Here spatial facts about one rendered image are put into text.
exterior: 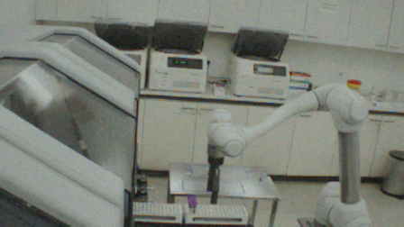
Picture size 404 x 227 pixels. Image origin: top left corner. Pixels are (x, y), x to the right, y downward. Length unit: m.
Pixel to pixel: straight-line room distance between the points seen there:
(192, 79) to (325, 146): 1.62
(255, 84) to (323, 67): 1.16
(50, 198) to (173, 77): 3.53
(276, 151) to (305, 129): 0.38
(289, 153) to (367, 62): 1.58
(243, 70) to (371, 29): 1.60
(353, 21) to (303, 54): 0.70
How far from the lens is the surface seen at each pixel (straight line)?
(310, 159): 4.78
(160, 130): 4.33
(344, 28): 4.90
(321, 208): 2.35
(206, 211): 2.10
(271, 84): 4.39
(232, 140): 1.73
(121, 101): 1.56
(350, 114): 1.88
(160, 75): 4.21
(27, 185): 0.75
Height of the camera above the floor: 1.84
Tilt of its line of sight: 15 degrees down
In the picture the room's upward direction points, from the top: 6 degrees clockwise
